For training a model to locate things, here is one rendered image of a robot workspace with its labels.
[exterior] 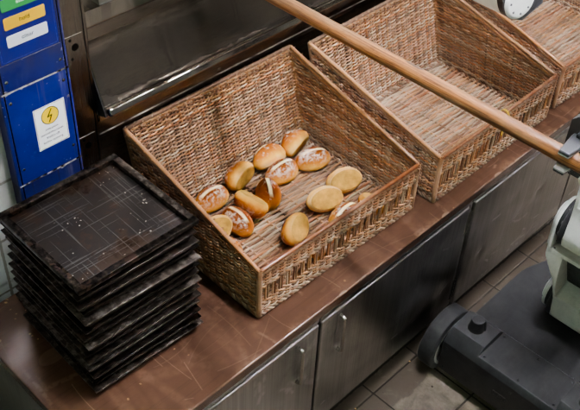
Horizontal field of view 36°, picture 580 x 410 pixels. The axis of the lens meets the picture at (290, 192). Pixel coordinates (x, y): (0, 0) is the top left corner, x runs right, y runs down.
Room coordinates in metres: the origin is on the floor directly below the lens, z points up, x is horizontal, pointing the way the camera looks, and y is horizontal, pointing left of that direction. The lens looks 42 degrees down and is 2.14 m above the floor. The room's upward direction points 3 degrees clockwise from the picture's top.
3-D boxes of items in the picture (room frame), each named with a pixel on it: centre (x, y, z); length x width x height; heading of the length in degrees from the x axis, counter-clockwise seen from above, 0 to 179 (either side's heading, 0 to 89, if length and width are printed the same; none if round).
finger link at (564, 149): (1.20, -0.47, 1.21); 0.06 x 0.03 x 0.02; 138
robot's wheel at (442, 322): (1.70, -0.47, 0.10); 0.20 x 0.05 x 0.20; 138
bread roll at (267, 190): (1.70, 0.05, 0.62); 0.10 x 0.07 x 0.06; 10
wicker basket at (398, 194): (1.68, 0.04, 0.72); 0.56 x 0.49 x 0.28; 137
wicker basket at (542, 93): (2.09, -0.38, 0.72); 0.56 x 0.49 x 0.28; 138
